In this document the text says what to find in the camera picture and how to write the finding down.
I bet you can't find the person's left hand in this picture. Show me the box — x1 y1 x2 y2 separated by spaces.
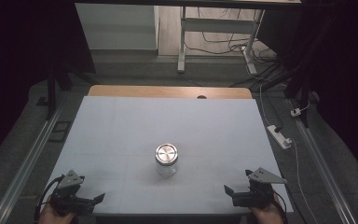
37 199 76 224

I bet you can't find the tangle of black floor cables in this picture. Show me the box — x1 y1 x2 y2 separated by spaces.
184 7 278 64

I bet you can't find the white desk frame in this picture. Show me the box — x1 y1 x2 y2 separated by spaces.
176 6 266 76

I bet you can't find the white board mat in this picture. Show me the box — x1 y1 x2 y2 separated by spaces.
34 95 295 217

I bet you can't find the wooden table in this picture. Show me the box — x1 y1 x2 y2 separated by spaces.
88 84 254 100

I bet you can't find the dark curtain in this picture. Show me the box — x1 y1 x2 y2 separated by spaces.
0 0 97 173
256 0 358 188

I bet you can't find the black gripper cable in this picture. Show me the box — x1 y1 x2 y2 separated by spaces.
271 189 289 220
33 175 65 222

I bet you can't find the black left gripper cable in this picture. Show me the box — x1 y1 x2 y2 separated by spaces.
33 175 65 222

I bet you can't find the silver metal jar lid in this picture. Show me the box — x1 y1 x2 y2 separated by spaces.
154 143 179 166

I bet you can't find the white power strip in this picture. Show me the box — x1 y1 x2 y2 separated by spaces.
267 124 293 150

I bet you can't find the grey wall panel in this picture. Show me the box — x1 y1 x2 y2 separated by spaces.
75 3 159 51

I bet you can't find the black floor bracket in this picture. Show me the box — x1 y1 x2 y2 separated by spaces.
48 119 73 144

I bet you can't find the person's right hand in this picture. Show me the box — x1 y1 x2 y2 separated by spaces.
249 193 285 224

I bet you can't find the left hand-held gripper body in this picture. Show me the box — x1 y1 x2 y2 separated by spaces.
50 169 96 217

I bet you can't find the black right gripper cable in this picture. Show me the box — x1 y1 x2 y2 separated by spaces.
271 189 289 220

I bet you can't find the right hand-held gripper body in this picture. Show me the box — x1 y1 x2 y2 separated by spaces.
231 167 288 209

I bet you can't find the black metal stand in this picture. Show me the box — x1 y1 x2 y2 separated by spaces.
36 61 90 121

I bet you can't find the clear glass jar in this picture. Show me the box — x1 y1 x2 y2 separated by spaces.
156 160 179 179

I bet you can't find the metal floor rail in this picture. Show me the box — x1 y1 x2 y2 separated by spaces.
286 98 358 224
0 102 67 224

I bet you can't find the white power strip cable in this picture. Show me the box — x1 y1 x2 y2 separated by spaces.
288 138 321 224

